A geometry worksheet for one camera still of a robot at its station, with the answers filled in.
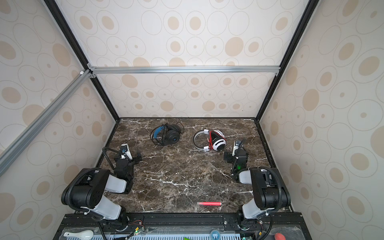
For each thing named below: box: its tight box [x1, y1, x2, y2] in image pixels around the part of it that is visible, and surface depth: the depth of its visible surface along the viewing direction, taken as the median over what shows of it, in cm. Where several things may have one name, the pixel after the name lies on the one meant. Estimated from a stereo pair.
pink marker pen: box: [196, 201, 222, 206], surface depth 81 cm
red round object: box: [274, 232, 286, 240], surface depth 69 cm
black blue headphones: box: [153, 123, 181, 146], surface depth 105 cm
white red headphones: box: [193, 129, 227, 152], surface depth 99 cm
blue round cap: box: [210, 229, 221, 240], surface depth 71 cm
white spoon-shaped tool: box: [63, 230, 94, 240], surface depth 71 cm
